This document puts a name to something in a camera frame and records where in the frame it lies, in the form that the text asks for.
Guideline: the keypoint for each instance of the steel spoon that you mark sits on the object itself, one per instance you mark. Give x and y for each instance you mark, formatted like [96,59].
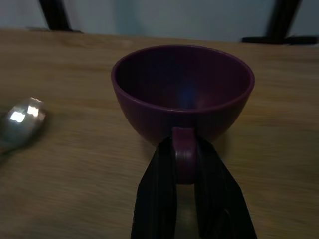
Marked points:
[25,117]

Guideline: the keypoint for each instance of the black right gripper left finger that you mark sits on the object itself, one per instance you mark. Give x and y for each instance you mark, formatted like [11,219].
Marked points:
[155,199]

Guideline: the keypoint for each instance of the black slanted stand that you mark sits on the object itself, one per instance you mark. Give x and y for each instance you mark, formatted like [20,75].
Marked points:
[279,22]

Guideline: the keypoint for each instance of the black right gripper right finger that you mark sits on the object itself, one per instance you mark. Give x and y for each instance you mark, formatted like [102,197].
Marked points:
[219,199]

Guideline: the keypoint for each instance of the black upright stand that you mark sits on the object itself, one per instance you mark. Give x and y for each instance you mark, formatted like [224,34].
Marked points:
[54,15]

